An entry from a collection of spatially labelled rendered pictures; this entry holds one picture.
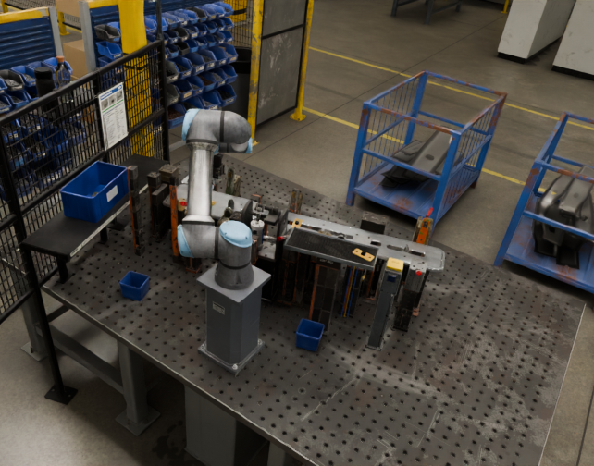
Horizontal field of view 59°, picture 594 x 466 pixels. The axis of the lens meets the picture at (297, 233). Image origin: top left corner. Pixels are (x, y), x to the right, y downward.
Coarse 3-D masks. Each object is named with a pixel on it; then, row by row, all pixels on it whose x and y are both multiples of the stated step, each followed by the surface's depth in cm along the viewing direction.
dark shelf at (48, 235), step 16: (128, 160) 283; (144, 160) 285; (160, 160) 286; (144, 176) 271; (128, 192) 257; (112, 208) 245; (48, 224) 230; (64, 224) 231; (80, 224) 233; (96, 224) 234; (32, 240) 220; (48, 240) 221; (64, 240) 222; (80, 240) 223; (64, 256) 215
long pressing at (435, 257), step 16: (224, 208) 259; (240, 208) 261; (288, 224) 254; (304, 224) 255; (320, 224) 256; (336, 224) 258; (352, 240) 248; (384, 240) 250; (400, 240) 251; (384, 256) 240; (400, 256) 241; (416, 256) 242; (432, 256) 244
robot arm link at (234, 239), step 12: (216, 228) 190; (228, 228) 189; (240, 228) 190; (216, 240) 187; (228, 240) 186; (240, 240) 186; (252, 240) 194; (216, 252) 189; (228, 252) 189; (240, 252) 190; (228, 264) 193; (240, 264) 193
